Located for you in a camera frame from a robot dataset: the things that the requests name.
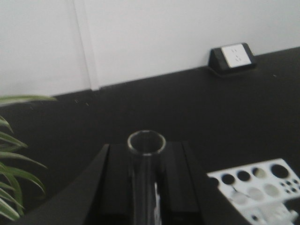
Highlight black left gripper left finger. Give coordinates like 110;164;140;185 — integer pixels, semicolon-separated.
15;144;128;225

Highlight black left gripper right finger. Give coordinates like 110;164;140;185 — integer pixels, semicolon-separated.
163;142;246;225

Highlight short glass test tube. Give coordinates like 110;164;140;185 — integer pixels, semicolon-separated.
127;130;166;225

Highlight white test tube rack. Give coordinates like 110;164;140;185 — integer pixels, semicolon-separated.
207;158;300;225

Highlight black and white power socket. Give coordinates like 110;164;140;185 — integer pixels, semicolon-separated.
208;42;257;77

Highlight white wall conduit strip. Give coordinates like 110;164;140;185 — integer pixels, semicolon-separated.
73;0;100;90

